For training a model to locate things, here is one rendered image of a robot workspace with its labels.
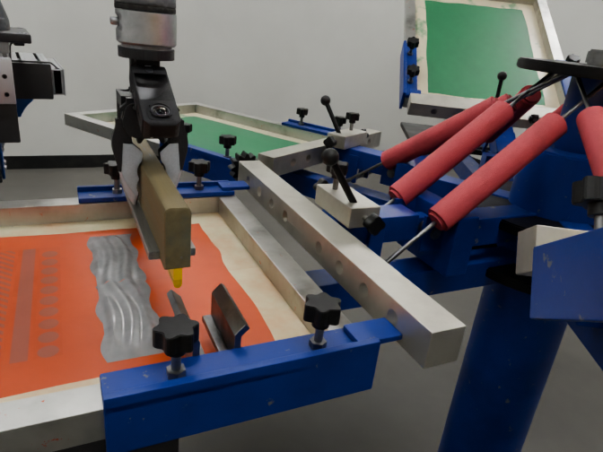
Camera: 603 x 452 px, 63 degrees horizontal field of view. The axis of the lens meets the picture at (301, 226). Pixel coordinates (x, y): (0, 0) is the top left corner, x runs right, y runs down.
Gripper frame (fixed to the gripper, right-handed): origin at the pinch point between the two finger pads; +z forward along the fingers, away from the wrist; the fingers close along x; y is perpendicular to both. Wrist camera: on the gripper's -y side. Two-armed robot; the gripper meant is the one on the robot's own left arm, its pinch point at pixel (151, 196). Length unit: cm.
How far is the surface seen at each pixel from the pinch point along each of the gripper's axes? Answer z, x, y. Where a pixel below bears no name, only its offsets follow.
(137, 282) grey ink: 13.1, 2.4, -1.1
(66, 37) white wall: 6, 3, 380
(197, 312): 13.4, -4.3, -11.0
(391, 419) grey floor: 109, -93, 40
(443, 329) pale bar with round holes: 4.6, -25.9, -34.4
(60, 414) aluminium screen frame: 9.7, 12.8, -29.1
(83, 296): 13.5, 9.8, -2.7
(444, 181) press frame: 7, -72, 19
